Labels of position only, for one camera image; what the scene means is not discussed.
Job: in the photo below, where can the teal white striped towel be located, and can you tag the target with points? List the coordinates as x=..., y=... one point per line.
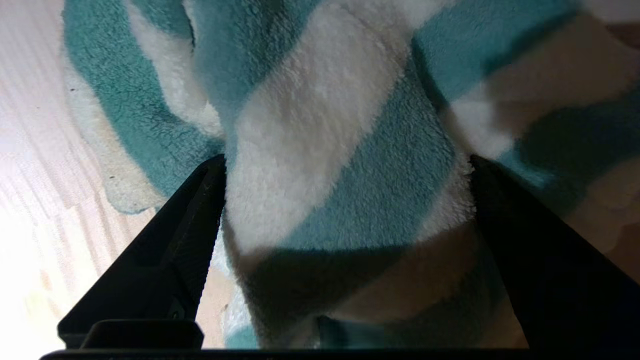
x=340, y=150

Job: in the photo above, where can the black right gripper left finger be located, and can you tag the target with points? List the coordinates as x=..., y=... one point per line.
x=150, y=280

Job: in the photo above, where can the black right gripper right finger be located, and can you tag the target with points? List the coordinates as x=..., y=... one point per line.
x=560, y=280

